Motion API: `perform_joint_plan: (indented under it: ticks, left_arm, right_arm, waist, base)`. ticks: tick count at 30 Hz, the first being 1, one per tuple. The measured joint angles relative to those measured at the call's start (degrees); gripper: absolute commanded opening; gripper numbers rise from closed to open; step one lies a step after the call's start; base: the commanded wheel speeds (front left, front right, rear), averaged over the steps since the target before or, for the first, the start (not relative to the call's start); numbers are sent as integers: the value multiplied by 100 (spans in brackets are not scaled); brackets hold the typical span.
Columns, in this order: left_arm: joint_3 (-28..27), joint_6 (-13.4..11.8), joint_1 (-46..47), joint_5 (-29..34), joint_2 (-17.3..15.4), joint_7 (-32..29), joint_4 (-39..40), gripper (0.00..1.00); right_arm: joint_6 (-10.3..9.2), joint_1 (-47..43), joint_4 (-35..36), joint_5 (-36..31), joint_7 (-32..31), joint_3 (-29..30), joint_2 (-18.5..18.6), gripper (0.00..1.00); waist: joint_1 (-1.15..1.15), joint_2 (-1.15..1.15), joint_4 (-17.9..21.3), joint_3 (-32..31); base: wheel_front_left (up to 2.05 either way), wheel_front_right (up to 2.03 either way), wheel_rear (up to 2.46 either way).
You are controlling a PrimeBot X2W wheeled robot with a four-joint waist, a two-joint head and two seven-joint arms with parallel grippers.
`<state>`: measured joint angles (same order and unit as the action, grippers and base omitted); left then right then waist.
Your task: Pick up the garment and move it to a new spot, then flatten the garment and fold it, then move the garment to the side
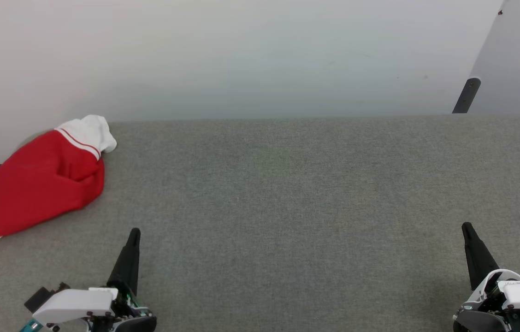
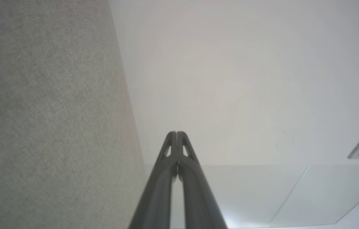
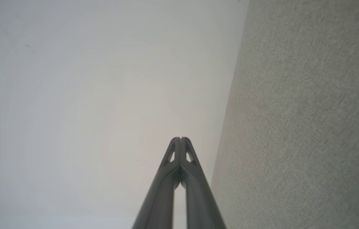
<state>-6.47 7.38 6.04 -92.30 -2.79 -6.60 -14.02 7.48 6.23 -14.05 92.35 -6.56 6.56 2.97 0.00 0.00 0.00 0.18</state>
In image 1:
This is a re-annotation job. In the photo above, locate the grey fabric sofa seat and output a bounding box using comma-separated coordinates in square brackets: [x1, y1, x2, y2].
[0, 114, 520, 332]

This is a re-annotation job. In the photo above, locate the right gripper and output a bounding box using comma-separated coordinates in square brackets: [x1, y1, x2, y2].
[454, 222, 520, 332]

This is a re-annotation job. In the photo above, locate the dark grey metal post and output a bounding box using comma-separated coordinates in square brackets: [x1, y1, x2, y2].
[452, 77, 481, 114]

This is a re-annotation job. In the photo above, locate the red white basketball jersey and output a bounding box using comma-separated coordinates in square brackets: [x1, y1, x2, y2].
[0, 115, 118, 262]

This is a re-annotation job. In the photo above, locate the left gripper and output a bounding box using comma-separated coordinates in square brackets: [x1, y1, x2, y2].
[86, 227, 157, 332]

